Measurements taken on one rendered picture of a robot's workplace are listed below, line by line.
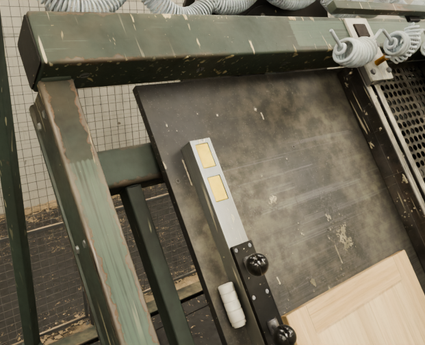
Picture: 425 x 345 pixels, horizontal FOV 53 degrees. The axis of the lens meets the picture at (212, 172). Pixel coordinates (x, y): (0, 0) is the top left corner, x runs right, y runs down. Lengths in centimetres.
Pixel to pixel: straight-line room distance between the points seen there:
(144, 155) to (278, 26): 45
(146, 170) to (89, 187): 18
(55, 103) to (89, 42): 12
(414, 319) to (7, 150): 116
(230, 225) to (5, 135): 75
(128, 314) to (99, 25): 49
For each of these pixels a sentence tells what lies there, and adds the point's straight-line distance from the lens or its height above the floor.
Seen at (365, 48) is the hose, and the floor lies 187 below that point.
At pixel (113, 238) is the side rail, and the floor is 159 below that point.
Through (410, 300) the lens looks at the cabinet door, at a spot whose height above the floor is 127.
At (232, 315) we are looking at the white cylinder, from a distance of 82.
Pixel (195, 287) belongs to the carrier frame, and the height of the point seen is 79.
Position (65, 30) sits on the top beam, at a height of 191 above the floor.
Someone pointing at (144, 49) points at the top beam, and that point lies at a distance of 82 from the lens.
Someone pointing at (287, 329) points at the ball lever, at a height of 145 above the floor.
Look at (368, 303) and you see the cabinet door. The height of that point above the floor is 131.
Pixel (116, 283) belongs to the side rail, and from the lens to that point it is 70.
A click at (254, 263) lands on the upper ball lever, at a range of 69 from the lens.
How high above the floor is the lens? 189
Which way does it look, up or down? 17 degrees down
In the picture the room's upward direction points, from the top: 1 degrees counter-clockwise
